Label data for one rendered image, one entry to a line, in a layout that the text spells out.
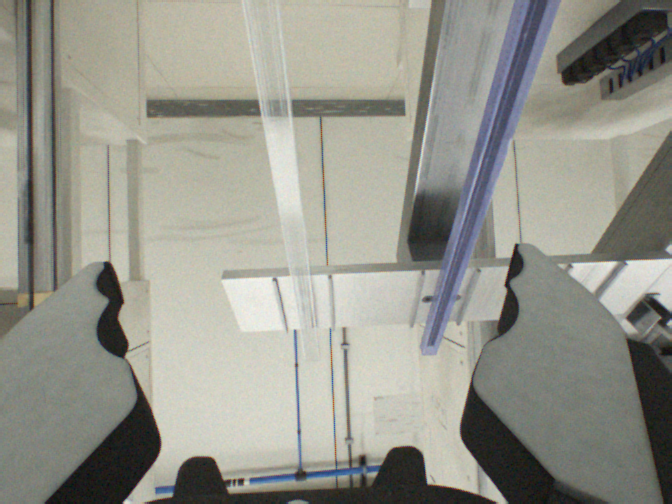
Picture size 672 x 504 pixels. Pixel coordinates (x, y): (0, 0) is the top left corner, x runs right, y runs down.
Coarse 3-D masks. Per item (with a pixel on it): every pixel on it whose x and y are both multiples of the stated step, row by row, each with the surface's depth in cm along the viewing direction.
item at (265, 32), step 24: (264, 0) 13; (264, 24) 13; (264, 48) 14; (264, 72) 15; (288, 72) 15; (264, 96) 15; (288, 96) 15; (264, 120) 16; (288, 120) 16; (288, 144) 17; (288, 168) 18; (288, 192) 19; (288, 216) 20; (288, 240) 21; (288, 264) 23; (312, 288) 26; (312, 312) 27; (312, 336) 29; (312, 360) 32
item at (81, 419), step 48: (96, 288) 9; (48, 336) 8; (96, 336) 8; (0, 384) 7; (48, 384) 7; (96, 384) 7; (0, 432) 6; (48, 432) 6; (96, 432) 6; (144, 432) 6; (0, 480) 5; (48, 480) 5; (96, 480) 6
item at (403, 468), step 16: (400, 448) 5; (416, 448) 5; (192, 464) 5; (208, 464) 5; (384, 464) 5; (400, 464) 5; (416, 464) 5; (176, 480) 5; (192, 480) 5; (208, 480) 5; (384, 480) 5; (400, 480) 5; (416, 480) 5; (176, 496) 5; (192, 496) 4; (208, 496) 4; (224, 496) 4; (240, 496) 4; (256, 496) 4; (272, 496) 4; (288, 496) 4; (304, 496) 4; (320, 496) 4; (336, 496) 4; (352, 496) 4; (368, 496) 4; (384, 496) 4; (400, 496) 4; (416, 496) 4; (432, 496) 4; (448, 496) 4; (464, 496) 4; (480, 496) 4
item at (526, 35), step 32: (544, 0) 13; (512, 32) 14; (544, 32) 14; (512, 64) 15; (512, 96) 16; (480, 128) 18; (512, 128) 17; (480, 160) 18; (480, 192) 19; (480, 224) 21; (448, 256) 24; (448, 288) 25; (448, 320) 28
